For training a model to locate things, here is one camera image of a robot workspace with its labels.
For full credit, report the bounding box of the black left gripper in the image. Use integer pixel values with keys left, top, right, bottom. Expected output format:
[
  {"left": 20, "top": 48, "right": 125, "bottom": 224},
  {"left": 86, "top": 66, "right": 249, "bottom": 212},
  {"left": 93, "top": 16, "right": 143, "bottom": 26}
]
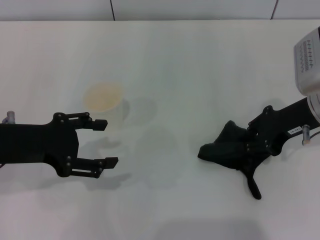
[{"left": 0, "top": 111, "right": 119, "bottom": 180}]

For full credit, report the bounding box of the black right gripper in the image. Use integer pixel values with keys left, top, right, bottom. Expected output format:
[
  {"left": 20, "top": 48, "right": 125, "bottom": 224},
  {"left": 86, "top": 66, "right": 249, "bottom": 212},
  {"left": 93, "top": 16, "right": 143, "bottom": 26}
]
[{"left": 246, "top": 97, "right": 315, "bottom": 157}]

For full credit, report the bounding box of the dark blue rag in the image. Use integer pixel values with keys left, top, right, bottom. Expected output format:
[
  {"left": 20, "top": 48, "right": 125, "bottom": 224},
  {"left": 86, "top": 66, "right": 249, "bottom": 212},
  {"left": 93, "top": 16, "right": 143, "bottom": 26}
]
[{"left": 197, "top": 120, "right": 263, "bottom": 200}]

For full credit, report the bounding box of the white paper cup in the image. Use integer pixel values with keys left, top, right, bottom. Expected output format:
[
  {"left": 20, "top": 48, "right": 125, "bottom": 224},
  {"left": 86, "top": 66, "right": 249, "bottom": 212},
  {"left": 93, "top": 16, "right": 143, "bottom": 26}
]
[{"left": 83, "top": 82, "right": 131, "bottom": 126}]

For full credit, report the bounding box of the silver right cable connector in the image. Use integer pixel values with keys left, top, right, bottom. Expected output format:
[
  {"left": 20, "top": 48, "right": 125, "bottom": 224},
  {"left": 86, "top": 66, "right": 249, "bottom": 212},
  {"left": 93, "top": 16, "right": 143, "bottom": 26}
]
[{"left": 301, "top": 124, "right": 320, "bottom": 146}]

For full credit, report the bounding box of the silver cable connector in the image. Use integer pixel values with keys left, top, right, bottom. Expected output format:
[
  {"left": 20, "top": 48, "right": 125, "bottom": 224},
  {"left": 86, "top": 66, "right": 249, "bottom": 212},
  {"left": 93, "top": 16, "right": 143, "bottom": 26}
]
[
  {"left": 301, "top": 124, "right": 320, "bottom": 146},
  {"left": 5, "top": 111, "right": 16, "bottom": 125}
]

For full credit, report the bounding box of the silver left cable connector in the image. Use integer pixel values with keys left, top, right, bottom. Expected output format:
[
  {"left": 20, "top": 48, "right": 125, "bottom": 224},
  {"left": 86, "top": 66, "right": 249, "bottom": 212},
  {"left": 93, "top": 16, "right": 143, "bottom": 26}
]
[{"left": 5, "top": 111, "right": 16, "bottom": 125}]

